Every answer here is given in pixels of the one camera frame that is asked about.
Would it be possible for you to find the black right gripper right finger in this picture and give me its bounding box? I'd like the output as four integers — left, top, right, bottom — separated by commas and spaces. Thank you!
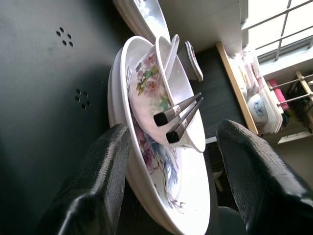
216, 119, 313, 235

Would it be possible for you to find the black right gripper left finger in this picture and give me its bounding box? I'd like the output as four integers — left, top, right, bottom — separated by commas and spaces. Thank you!
36, 123, 132, 235

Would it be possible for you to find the large floral white plate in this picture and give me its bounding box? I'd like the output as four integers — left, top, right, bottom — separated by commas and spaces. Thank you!
107, 35, 211, 235
112, 0, 171, 44

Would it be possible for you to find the white plastic dish tray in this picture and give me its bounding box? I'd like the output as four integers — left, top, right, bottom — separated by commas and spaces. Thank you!
229, 50, 286, 135

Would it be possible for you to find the white bowl with blue flowers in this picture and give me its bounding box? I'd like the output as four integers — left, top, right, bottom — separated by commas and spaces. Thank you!
246, 94, 269, 123

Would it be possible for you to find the pink cloth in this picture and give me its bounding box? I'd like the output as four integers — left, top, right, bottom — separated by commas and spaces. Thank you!
268, 78, 289, 111

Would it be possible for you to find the dark grey chopstick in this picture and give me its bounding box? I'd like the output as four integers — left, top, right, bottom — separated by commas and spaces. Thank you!
153, 92, 202, 127
165, 97, 204, 144

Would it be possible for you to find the white floral rice bowl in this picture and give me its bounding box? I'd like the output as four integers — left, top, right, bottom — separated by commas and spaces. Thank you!
128, 36, 206, 154

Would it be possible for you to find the small beige countertop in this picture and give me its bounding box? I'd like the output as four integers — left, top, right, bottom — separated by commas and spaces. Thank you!
216, 41, 260, 135

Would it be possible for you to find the white rod drying rack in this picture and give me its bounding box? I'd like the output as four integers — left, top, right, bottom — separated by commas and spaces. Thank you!
266, 70, 313, 134

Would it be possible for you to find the small floral white bowl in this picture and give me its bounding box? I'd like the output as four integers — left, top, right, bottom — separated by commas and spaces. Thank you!
184, 40, 204, 82

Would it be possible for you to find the white ceramic spoon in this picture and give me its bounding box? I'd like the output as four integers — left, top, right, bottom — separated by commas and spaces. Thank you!
164, 34, 180, 79

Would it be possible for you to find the white window with bars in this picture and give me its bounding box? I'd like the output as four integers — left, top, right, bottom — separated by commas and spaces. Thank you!
241, 0, 313, 64

